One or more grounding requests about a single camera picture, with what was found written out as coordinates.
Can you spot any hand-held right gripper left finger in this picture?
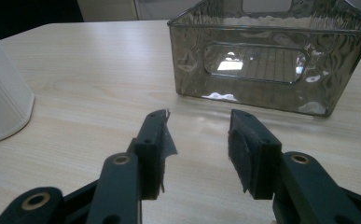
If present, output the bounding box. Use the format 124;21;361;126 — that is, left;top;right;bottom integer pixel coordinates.
127;108;178;201

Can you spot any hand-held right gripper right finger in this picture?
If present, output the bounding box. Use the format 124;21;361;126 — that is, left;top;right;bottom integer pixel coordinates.
228;108;284;201

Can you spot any clear smoky plastic storage bin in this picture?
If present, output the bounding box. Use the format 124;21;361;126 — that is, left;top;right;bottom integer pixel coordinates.
167;0;361;118

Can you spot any white ribbed container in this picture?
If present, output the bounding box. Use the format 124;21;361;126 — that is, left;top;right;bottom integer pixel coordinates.
0;17;35;146

